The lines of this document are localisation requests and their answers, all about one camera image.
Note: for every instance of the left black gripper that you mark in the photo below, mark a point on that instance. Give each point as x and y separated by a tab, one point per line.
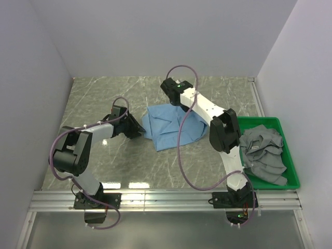
136	127

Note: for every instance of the light blue long sleeve shirt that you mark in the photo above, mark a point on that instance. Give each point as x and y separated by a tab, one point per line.
162	123

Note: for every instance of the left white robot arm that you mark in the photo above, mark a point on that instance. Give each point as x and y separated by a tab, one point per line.
70	152

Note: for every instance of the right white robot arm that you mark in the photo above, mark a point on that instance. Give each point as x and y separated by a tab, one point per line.
224	136

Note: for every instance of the grey long sleeve shirt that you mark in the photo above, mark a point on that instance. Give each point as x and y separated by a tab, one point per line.
261	150

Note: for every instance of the green plastic bin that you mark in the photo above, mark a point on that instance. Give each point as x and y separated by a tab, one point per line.
290	173

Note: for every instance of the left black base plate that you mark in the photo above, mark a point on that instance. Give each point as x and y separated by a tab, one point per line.
102	200

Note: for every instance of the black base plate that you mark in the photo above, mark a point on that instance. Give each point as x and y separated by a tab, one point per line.
227	200
102	200

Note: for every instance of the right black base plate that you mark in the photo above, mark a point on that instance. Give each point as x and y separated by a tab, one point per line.
227	200

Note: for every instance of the aluminium mounting rail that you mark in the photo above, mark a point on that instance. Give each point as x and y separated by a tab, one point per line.
176	200

